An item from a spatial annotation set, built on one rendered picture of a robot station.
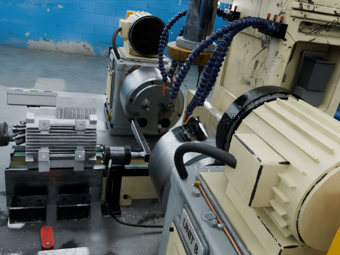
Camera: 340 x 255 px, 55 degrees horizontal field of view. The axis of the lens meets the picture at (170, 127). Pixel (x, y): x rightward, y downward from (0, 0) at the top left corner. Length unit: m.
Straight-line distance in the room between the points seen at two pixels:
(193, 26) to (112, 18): 5.65
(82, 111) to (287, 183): 0.73
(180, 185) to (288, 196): 0.25
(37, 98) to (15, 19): 5.62
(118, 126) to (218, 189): 1.02
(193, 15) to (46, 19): 5.83
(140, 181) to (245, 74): 0.51
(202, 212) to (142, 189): 0.61
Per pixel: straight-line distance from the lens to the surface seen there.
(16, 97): 1.29
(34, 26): 6.81
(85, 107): 1.04
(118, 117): 1.56
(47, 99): 1.28
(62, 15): 6.70
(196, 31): 1.03
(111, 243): 1.02
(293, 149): 0.48
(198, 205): 0.59
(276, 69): 1.02
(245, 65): 1.16
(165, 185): 0.79
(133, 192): 1.16
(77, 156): 1.00
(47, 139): 1.01
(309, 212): 0.46
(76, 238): 1.03
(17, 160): 1.20
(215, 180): 0.65
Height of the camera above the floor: 1.50
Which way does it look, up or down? 23 degrees down
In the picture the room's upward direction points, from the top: 9 degrees clockwise
